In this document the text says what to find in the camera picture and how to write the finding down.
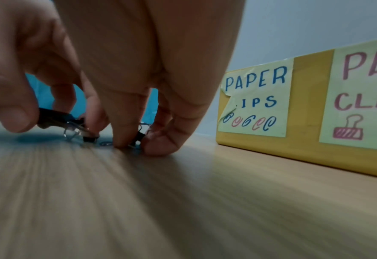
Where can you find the person's right hand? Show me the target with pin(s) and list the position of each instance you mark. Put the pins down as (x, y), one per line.
(137, 50)

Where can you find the black binder clip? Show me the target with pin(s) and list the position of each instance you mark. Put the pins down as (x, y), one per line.
(54, 120)
(91, 138)
(140, 136)

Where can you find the silver paper clip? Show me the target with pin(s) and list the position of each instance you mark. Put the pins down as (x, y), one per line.
(106, 143)

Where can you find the blue container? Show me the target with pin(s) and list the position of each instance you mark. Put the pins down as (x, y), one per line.
(43, 92)

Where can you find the yellow note with clip drawings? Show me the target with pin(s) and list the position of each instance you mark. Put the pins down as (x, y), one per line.
(255, 101)

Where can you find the yellow cardboard box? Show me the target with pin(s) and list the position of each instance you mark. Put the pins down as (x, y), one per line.
(306, 83)

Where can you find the yellow note with clamp drawings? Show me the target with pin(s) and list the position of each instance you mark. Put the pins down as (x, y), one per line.
(358, 101)

